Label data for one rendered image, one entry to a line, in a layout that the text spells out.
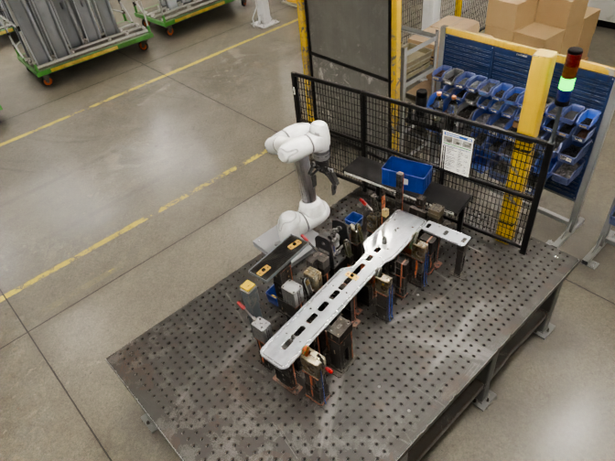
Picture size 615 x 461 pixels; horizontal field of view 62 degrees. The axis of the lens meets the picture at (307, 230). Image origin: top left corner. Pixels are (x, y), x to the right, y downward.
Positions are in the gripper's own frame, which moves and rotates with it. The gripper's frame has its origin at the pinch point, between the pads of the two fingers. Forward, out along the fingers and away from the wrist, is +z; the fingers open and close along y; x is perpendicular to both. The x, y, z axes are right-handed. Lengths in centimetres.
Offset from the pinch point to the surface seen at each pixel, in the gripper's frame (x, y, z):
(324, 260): -15.6, 8.9, 38.4
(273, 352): -77, 23, 46
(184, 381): -108, -23, 76
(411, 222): 48, 29, 46
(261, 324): -70, 9, 40
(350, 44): 206, -129, 18
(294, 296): -48, 13, 37
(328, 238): -6.5, 5.3, 29.9
